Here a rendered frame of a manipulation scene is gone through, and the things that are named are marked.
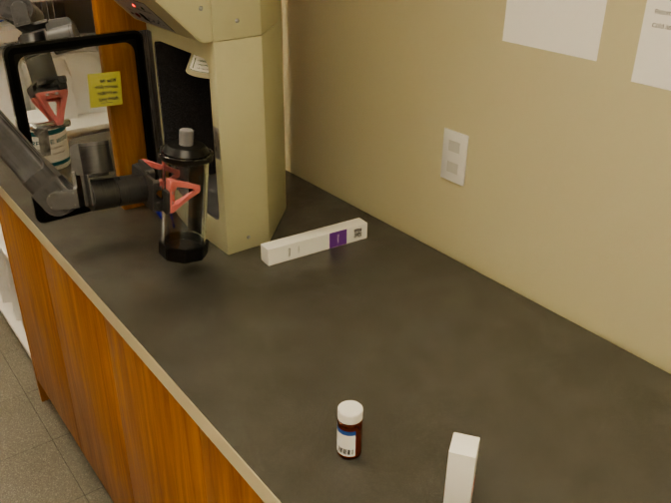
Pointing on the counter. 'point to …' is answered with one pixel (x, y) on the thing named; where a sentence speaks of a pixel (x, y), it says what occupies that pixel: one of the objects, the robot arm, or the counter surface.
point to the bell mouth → (197, 66)
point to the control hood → (183, 17)
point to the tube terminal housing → (244, 118)
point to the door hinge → (153, 87)
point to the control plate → (143, 13)
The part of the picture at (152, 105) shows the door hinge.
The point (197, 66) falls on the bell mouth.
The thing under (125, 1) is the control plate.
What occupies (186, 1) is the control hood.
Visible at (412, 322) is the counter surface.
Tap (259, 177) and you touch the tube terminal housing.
